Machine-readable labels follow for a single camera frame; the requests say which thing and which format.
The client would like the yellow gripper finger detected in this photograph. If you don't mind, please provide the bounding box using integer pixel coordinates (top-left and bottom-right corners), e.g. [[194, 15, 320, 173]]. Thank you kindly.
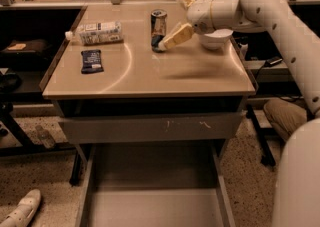
[[176, 0, 195, 10], [158, 23, 194, 51]]

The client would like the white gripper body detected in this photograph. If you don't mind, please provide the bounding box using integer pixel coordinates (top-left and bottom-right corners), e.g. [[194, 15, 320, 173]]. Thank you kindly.
[[187, 0, 214, 35]]

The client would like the redbull can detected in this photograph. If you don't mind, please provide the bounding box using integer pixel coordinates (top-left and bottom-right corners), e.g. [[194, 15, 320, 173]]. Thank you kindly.
[[151, 9, 167, 52]]

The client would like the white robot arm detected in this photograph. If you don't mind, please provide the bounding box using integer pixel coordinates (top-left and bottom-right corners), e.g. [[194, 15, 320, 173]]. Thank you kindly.
[[157, 0, 320, 227]]

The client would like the top drawer front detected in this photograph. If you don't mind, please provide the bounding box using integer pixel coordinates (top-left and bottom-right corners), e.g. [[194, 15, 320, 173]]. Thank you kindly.
[[59, 112, 242, 144]]

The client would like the grey drawer cabinet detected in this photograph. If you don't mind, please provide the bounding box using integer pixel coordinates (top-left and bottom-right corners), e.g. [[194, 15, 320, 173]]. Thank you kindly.
[[38, 2, 259, 227]]

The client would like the open middle drawer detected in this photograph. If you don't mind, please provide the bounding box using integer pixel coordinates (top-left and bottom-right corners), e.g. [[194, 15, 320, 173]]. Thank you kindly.
[[75, 142, 236, 227]]

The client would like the white bowl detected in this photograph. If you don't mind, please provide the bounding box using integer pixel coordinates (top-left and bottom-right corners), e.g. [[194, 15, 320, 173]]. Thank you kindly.
[[198, 29, 233, 50]]

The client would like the white milk carton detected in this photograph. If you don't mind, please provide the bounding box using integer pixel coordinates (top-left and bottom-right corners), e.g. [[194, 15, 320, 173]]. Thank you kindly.
[[65, 21, 123, 46]]

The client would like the black power adapter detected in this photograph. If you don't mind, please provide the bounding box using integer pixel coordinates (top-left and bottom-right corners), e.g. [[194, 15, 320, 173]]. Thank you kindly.
[[264, 56, 283, 67]]

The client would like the dark blue snack packet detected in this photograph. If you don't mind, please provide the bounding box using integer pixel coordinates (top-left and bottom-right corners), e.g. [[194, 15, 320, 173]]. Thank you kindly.
[[81, 49, 104, 74]]

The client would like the khaki trouser leg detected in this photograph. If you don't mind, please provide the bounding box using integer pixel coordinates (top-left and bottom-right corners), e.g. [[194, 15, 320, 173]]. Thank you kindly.
[[263, 98, 307, 141]]

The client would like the black bag on shelf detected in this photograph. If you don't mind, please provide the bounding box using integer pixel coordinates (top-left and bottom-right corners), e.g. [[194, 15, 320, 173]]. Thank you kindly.
[[0, 39, 52, 60]]

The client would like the clear plastic water bottle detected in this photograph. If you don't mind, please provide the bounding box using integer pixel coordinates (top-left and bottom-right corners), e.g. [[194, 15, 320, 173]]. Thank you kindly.
[[35, 125, 56, 149]]

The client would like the white perforated shoe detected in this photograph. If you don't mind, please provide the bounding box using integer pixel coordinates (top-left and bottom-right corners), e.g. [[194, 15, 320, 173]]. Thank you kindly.
[[0, 189, 41, 227]]

